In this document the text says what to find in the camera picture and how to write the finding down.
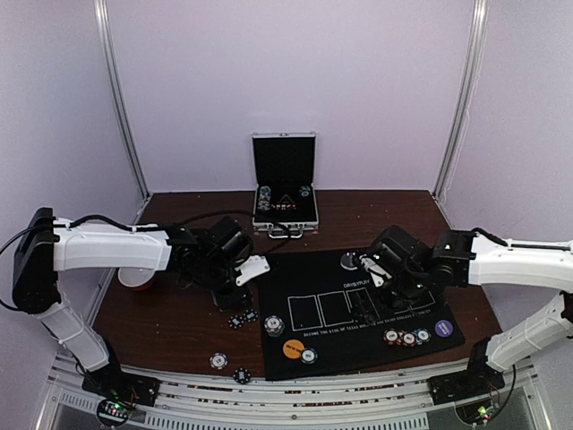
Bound black orange hundred chip stack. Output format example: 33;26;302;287
400;331;417;347

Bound small chip stack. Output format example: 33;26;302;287
263;315;285;337

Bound purple small blind button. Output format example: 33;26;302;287
434;319;454;338

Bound orange big blind button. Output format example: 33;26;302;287
282;339;305;360

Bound blue green fifty chip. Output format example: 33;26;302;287
300;348;318;365

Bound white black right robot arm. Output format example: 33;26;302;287
341;226;572;396

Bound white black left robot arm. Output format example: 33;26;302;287
4;208;269;398

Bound black white chip left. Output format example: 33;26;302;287
227;314;244;330

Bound black white chip right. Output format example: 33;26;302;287
243;308;260;323

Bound black poker table mat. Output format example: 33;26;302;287
255;250;466;381

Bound white blue chip flat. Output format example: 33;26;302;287
210;352;228;370

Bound white red bowl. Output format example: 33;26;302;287
117;268;156;291

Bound chips row in case left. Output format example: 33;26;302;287
257;185;272;211

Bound aluminium poker case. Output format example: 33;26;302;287
252;132;319;240

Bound chips in case right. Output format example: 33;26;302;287
299;185;312;198

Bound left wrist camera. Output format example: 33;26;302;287
235;254;270;287

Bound black white chip on rail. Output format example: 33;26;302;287
233;367;252;384

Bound aluminium frame rail front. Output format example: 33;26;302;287
47;353;538;430

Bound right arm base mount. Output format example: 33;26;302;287
428;371;505;427

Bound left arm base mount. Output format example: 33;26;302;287
81;372;160;428

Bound left aluminium frame post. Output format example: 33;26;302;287
93;0;151;200

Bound aluminium frame post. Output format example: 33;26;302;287
432;0;489;204
93;0;151;200

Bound right aluminium frame post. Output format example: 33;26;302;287
432;0;489;204

